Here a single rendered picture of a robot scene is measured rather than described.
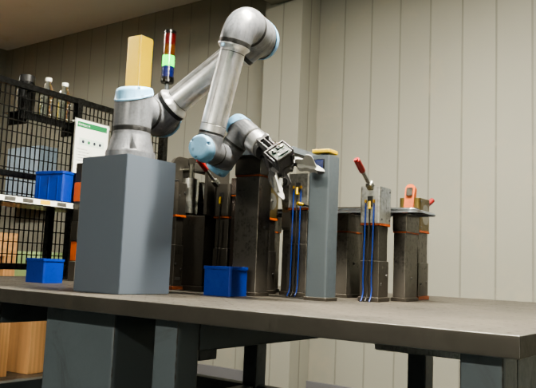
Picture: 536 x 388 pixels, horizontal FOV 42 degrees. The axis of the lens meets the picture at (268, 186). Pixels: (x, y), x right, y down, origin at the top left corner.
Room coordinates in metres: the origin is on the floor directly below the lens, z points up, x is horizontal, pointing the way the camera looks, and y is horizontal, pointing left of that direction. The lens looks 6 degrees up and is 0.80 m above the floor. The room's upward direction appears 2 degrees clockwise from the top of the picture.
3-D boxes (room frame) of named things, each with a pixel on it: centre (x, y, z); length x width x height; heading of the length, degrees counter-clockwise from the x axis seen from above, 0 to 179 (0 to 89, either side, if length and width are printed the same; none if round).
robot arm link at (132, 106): (2.10, 0.42, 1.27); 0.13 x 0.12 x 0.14; 158
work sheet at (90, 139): (3.30, 0.87, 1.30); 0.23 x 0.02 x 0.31; 147
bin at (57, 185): (3.07, 0.87, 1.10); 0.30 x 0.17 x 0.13; 155
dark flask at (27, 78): (3.08, 1.12, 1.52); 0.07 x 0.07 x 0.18
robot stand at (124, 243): (2.10, 0.43, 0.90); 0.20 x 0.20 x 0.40; 53
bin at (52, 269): (2.63, 0.83, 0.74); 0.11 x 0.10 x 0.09; 57
